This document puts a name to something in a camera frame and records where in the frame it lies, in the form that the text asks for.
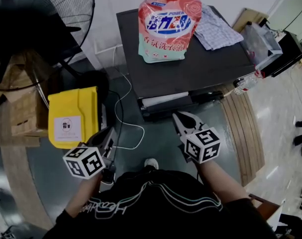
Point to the black cabinet table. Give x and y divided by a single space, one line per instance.
190 71

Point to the person's right forearm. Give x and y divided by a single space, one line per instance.
220 183

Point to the person's left forearm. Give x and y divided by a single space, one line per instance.
81 200

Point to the large clear water bottle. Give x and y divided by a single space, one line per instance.
247 83

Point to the wooden table with white top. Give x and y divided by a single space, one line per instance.
265 208

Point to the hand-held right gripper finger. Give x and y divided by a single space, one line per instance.
178 127
194 117

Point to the wooden slatted ramp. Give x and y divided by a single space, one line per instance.
242 138

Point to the large black floor fan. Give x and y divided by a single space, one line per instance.
96 83

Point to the person's right shoe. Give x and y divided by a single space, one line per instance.
151 163

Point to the white pull-out tray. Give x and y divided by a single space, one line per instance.
165 99

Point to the pink detergent pouch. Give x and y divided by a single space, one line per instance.
163 46

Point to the black bin with yellow lid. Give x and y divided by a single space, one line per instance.
66 103

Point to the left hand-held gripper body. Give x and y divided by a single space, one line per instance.
84 162

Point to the tall black cabinet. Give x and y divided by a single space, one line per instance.
287 56

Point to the leaning wooden board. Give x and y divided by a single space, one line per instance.
247 17

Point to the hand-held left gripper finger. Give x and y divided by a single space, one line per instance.
101 134
112 141

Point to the checked grey cloth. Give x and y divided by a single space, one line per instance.
215 31

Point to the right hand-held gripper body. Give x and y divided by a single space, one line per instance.
200 146

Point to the person's black printed shirt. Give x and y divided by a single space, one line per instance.
153 220

